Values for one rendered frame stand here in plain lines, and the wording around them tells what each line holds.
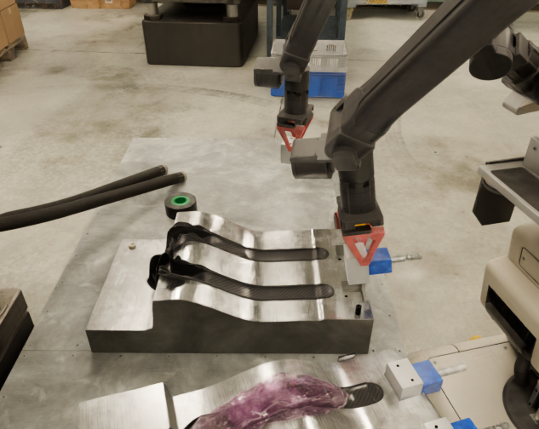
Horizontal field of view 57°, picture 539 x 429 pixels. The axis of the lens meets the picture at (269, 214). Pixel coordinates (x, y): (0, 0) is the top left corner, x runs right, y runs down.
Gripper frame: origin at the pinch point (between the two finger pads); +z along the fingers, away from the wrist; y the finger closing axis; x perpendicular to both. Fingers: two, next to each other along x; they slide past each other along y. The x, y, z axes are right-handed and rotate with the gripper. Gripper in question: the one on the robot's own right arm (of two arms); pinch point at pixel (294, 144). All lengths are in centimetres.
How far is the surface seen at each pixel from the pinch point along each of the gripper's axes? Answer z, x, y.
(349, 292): 8.5, 23.6, 38.9
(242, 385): 6, 13, 66
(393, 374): 7, 34, 56
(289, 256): 6.9, 10.3, 34.7
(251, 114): 96, -100, -219
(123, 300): 9, -16, 55
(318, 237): 5.9, 14.4, 28.0
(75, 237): 96, -126, -45
